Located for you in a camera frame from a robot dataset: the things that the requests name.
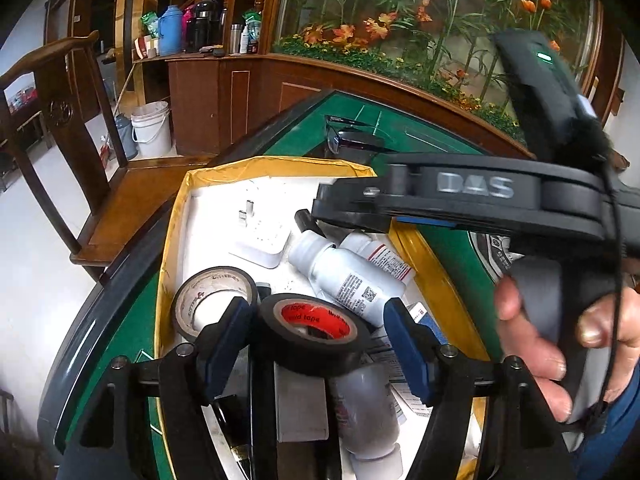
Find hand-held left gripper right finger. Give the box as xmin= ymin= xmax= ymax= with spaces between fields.
xmin=384 ymin=297 xmax=576 ymax=480

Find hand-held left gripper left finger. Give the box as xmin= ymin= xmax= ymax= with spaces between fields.
xmin=57 ymin=297 xmax=254 ymax=480

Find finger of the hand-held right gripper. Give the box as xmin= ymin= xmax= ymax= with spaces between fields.
xmin=311 ymin=164 xmax=457 ymax=235

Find white bottle red label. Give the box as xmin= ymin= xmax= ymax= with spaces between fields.
xmin=340 ymin=230 xmax=416 ymax=286

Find black tape roll red core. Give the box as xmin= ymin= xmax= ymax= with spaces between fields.
xmin=257 ymin=292 xmax=373 ymax=376

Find white bottle text label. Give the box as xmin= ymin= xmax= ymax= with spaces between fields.
xmin=288 ymin=232 xmax=407 ymax=322

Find black pen gold band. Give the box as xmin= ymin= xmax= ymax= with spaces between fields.
xmin=220 ymin=394 xmax=252 ymax=480

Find yellow cardboard box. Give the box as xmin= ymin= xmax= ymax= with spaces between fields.
xmin=152 ymin=156 xmax=493 ymax=480

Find white power adapter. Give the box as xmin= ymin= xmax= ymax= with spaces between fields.
xmin=229 ymin=200 xmax=292 ymax=269

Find person's right forearm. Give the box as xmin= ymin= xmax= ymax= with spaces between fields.
xmin=570 ymin=385 xmax=640 ymax=480

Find person's right hand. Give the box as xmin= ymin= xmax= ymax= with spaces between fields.
xmin=494 ymin=275 xmax=640 ymax=423

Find eyeglasses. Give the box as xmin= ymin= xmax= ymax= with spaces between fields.
xmin=324 ymin=114 xmax=390 ymax=155

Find round table control panel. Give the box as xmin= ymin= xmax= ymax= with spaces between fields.
xmin=470 ymin=232 xmax=521 ymax=286

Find wooden cabinet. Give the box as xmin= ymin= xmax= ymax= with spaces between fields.
xmin=132 ymin=52 xmax=326 ymax=161

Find artificial flower planter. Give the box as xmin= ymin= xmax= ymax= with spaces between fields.
xmin=272 ymin=0 xmax=601 ymax=146

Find white bucket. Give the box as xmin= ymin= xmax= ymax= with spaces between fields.
xmin=131 ymin=101 xmax=172 ymax=158

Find black thermos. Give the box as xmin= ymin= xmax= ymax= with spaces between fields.
xmin=190 ymin=0 xmax=223 ymax=53

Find grey water jug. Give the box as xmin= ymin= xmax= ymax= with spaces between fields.
xmin=114 ymin=112 xmax=138 ymax=161

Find pink thermos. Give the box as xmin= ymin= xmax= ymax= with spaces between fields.
xmin=181 ymin=6 xmax=197 ymax=53

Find blue thermos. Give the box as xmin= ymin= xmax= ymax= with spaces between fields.
xmin=157 ymin=5 xmax=183 ymax=57

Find wooden chair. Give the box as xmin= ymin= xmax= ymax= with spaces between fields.
xmin=0 ymin=30 xmax=221 ymax=281

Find black cable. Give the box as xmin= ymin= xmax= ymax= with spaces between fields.
xmin=590 ymin=160 xmax=628 ymax=436

